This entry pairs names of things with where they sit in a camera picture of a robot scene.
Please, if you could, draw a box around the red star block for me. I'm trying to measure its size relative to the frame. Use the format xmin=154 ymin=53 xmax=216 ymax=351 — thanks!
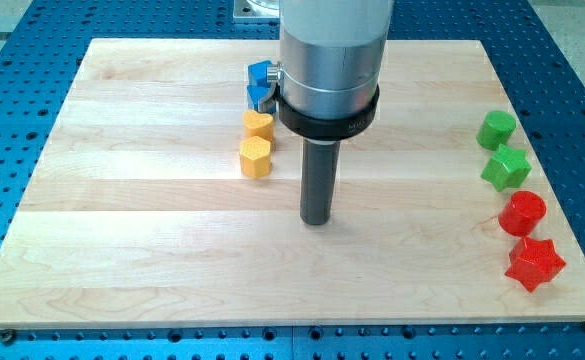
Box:
xmin=505 ymin=236 xmax=567 ymax=292

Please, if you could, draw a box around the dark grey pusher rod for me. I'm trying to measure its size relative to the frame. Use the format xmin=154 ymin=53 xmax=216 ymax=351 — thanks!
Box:
xmin=300 ymin=139 xmax=340 ymax=226

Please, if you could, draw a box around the blue cube block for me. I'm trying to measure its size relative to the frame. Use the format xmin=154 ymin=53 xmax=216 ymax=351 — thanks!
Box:
xmin=247 ymin=60 xmax=272 ymax=87

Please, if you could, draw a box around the yellow heart block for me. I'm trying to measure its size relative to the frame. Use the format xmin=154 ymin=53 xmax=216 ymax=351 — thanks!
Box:
xmin=242 ymin=110 xmax=274 ymax=142

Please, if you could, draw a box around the green cylinder block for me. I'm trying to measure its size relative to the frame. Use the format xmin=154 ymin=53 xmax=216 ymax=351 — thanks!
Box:
xmin=476 ymin=110 xmax=516 ymax=151

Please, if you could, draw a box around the green star block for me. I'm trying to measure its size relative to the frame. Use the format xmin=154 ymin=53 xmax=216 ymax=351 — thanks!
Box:
xmin=480 ymin=144 xmax=532 ymax=192

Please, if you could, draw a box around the light wooden board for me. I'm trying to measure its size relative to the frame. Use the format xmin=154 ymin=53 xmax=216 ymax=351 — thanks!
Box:
xmin=0 ymin=39 xmax=585 ymax=329

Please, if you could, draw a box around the red cylinder block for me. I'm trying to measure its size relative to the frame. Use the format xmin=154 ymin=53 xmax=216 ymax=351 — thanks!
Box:
xmin=498 ymin=190 xmax=547 ymax=236

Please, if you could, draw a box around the blue triangle block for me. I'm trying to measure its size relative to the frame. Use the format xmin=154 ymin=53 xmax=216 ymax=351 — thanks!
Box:
xmin=246 ymin=85 xmax=277 ymax=114

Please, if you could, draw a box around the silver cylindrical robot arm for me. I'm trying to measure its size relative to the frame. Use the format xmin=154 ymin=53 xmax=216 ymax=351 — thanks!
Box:
xmin=278 ymin=0 xmax=394 ymax=142

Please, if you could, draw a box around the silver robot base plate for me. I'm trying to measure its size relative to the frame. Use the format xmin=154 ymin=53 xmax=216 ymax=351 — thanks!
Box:
xmin=232 ymin=0 xmax=280 ymax=23

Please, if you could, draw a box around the yellow hexagon block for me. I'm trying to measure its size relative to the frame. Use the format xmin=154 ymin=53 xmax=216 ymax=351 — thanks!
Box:
xmin=239 ymin=136 xmax=271 ymax=179

